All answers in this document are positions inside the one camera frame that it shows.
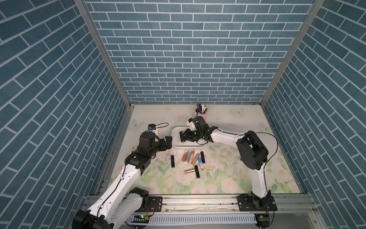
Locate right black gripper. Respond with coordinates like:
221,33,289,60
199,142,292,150
180,129,203,143

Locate white plastic storage box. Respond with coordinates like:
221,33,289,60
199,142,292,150
172,127,207,150

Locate black lipstick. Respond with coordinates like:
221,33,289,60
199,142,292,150
194,165,200,179
200,151,205,164
171,155,175,168

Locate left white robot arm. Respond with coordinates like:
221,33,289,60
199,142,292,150
72,131,173,229

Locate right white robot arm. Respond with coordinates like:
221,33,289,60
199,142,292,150
179,117,277,213

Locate tan lipstick tube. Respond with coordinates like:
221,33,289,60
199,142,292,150
191,153,200,165

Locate blue pink lipstick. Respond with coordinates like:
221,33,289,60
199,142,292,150
198,157,205,170

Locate silver gold lipstick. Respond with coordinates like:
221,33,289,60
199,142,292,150
184,168,196,174

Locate black lipstick front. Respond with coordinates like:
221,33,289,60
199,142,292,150
194,165,200,179

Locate silver lip gloss tube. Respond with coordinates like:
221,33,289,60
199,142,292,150
185,150,192,163

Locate red lip gloss tube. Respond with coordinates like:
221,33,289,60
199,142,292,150
182,150,188,162

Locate pink lip gloss tube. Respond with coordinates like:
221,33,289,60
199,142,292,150
188,150,195,164

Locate pink pen cup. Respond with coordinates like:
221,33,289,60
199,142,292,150
196,113,208,121

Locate pens in cup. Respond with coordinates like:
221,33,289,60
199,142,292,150
195,103,208,115

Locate left green circuit board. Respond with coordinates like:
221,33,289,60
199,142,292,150
131,215,150,225

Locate green circuit board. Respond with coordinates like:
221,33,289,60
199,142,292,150
131,215,150,225
256,215,271,229

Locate right green circuit board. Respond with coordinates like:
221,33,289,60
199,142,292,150
256,215,271,229

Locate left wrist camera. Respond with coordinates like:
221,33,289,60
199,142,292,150
147,124,158,136

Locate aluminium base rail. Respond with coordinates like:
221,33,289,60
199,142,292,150
150,194,319,216

